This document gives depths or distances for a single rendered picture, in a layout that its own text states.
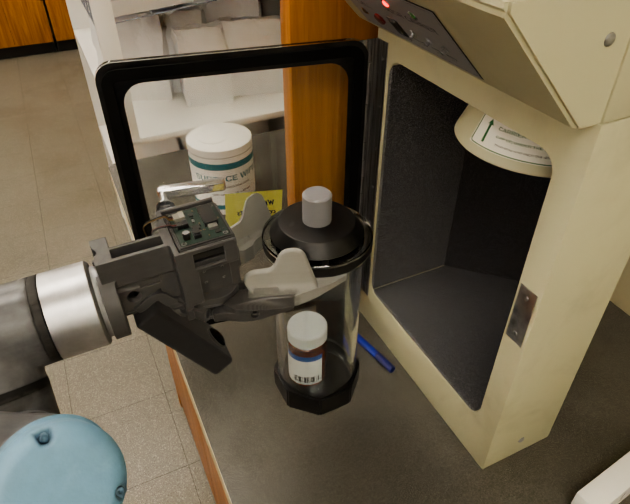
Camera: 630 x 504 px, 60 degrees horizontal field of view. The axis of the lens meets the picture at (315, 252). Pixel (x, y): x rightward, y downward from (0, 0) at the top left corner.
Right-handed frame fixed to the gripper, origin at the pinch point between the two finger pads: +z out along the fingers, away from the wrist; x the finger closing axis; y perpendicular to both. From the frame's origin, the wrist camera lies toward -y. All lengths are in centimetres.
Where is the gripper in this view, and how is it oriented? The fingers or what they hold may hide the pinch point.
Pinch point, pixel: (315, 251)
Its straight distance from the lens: 55.0
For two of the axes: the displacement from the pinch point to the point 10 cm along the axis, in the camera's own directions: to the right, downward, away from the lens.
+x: -4.3, -5.6, 7.1
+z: 9.0, -2.9, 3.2
